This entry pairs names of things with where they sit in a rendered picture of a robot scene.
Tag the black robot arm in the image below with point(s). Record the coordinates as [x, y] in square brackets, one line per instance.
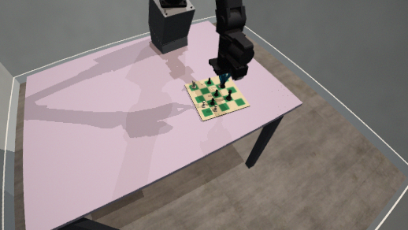
[229, 27]

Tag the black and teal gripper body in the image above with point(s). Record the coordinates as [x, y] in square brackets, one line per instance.
[216, 68]

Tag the green and cream chessboard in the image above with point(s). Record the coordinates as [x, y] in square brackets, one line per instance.
[205, 92]

